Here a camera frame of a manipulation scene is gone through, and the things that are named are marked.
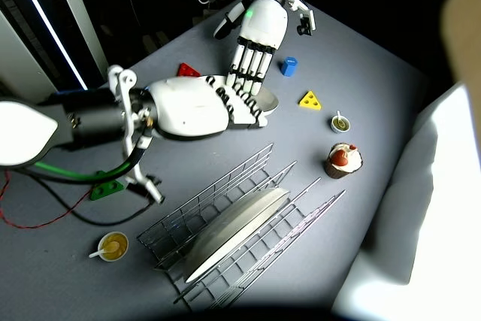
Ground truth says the small cup green sauce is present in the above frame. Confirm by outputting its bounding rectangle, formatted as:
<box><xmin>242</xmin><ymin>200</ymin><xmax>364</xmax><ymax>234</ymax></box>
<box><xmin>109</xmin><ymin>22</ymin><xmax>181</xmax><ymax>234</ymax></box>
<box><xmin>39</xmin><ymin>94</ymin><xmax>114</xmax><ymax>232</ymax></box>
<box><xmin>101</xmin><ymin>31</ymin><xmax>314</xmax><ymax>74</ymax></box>
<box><xmin>330</xmin><ymin>114</ymin><xmax>352</xmax><ymax>135</ymax></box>

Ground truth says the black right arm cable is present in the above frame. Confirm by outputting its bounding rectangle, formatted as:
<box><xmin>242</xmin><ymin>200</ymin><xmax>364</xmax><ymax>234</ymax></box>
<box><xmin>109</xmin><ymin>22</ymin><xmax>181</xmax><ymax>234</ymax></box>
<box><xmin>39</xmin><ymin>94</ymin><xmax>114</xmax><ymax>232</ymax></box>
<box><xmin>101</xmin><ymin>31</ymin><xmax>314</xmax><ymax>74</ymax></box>
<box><xmin>11</xmin><ymin>170</ymin><xmax>151</xmax><ymax>226</ymax></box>

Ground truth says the yellow triangle block with holes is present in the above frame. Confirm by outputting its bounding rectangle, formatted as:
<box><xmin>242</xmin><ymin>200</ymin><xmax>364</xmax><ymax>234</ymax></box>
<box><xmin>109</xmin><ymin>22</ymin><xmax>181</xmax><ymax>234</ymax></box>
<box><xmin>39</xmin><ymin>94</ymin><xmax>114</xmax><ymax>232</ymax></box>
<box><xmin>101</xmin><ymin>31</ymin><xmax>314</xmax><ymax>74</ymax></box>
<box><xmin>298</xmin><ymin>90</ymin><xmax>322</xmax><ymax>111</ymax></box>

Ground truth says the green right arm cable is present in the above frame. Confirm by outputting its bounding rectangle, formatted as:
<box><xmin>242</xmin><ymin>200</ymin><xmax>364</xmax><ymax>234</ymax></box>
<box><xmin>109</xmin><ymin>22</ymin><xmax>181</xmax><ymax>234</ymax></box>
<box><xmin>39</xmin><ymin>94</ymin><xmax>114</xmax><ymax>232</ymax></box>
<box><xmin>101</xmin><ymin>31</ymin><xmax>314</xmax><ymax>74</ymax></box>
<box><xmin>35</xmin><ymin>147</ymin><xmax>144</xmax><ymax>183</ymax></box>

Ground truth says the green triangle block with holes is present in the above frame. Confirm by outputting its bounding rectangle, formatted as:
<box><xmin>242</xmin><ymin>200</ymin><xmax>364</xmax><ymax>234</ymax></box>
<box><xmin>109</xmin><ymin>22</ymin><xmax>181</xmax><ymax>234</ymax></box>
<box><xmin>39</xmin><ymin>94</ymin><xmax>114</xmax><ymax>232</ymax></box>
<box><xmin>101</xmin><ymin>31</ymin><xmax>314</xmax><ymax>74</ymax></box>
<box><xmin>89</xmin><ymin>170</ymin><xmax>125</xmax><ymax>201</ymax></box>

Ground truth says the red triangle block with holes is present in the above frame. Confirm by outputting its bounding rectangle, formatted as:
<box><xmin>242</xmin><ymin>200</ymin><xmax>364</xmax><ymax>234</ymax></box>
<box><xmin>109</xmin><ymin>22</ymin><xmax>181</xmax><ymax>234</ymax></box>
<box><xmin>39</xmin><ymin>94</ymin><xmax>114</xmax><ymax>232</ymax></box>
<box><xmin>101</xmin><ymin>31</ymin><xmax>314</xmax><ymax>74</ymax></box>
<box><xmin>177</xmin><ymin>62</ymin><xmax>202</xmax><ymax>78</ymax></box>

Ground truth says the cupcake with red topping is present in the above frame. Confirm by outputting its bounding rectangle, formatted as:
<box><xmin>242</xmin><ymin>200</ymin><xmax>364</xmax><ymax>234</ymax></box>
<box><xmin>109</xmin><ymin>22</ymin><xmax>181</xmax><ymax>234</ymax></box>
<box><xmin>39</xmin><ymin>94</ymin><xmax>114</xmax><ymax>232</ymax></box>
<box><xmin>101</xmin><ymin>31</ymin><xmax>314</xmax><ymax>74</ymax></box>
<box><xmin>324</xmin><ymin>142</ymin><xmax>365</xmax><ymax>180</ymax></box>

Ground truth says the silver wire dish rack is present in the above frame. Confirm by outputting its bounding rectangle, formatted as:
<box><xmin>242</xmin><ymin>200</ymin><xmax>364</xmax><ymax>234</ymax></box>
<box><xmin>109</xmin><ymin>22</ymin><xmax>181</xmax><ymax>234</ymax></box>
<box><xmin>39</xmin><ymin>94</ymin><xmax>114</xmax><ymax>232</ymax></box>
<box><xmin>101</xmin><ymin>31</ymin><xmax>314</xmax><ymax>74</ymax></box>
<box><xmin>136</xmin><ymin>143</ymin><xmax>346</xmax><ymax>310</ymax></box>

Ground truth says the white cloth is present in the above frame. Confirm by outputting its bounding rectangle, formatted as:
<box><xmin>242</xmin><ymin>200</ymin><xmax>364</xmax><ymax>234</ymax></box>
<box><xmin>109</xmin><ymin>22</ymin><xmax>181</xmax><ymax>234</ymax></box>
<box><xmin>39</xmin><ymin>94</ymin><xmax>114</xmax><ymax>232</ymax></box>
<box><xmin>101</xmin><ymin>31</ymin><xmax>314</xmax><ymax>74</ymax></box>
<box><xmin>332</xmin><ymin>82</ymin><xmax>481</xmax><ymax>321</ymax></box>

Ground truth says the blue hexagonal block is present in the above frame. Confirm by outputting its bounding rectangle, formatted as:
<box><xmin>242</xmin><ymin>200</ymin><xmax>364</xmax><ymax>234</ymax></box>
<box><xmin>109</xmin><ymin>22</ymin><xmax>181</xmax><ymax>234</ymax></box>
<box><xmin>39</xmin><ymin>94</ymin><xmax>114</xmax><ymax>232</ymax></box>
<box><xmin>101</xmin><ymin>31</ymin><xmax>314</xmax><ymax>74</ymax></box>
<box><xmin>280</xmin><ymin>56</ymin><xmax>299</xmax><ymax>77</ymax></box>

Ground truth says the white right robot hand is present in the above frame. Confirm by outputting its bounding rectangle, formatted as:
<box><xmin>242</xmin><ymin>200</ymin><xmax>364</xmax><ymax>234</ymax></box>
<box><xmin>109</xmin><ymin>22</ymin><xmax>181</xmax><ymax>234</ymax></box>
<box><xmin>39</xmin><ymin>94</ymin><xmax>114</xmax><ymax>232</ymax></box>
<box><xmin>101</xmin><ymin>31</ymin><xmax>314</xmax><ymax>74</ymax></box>
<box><xmin>146</xmin><ymin>74</ymin><xmax>270</xmax><ymax>140</ymax></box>

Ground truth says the red black twisted wire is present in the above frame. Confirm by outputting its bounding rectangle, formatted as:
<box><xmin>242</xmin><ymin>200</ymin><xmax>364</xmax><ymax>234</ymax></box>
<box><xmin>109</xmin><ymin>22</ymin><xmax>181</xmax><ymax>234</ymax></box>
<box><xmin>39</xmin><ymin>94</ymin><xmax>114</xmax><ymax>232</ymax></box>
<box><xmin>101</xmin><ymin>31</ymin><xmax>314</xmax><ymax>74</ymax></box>
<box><xmin>0</xmin><ymin>170</ymin><xmax>93</xmax><ymax>230</ymax></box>

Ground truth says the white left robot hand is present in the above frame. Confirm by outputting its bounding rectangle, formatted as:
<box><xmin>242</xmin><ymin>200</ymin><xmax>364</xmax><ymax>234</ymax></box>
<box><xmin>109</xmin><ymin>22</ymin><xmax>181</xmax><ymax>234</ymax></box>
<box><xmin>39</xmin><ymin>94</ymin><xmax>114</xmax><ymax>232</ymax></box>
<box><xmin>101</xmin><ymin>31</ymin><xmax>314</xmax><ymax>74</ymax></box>
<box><xmin>213</xmin><ymin>0</ymin><xmax>289</xmax><ymax>96</ymax></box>

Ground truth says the small cup yellow sauce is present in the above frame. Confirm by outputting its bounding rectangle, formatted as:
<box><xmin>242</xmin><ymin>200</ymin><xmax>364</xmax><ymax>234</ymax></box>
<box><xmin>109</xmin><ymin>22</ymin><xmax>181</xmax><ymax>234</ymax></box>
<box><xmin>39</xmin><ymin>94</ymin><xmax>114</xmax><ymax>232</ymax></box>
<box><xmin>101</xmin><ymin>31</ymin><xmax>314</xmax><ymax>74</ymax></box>
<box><xmin>98</xmin><ymin>231</ymin><xmax>130</xmax><ymax>262</ymax></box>

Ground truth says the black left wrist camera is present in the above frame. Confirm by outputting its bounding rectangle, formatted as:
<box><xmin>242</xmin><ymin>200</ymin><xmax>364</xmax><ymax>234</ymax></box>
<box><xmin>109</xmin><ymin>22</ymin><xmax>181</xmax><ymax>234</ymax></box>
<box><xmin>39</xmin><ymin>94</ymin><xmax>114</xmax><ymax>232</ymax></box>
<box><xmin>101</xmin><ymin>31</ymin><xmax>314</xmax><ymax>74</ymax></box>
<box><xmin>296</xmin><ymin>11</ymin><xmax>316</xmax><ymax>36</ymax></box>

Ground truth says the tan blurred object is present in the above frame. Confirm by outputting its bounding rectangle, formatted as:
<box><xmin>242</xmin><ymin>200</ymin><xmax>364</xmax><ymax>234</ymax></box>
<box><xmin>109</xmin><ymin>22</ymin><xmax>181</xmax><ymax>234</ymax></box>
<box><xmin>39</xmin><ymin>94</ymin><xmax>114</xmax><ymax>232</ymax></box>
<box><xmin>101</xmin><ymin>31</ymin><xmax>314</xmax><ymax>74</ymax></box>
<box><xmin>439</xmin><ymin>0</ymin><xmax>481</xmax><ymax>92</ymax></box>

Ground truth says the white ginkgo print plate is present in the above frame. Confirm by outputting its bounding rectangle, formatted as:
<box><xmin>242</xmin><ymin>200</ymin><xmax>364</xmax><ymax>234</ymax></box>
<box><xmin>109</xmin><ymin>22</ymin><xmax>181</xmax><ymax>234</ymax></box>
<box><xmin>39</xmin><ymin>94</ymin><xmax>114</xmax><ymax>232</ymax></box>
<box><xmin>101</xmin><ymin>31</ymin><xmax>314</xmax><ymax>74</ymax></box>
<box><xmin>204</xmin><ymin>74</ymin><xmax>280</xmax><ymax>118</ymax></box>
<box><xmin>182</xmin><ymin>187</ymin><xmax>292</xmax><ymax>284</ymax></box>

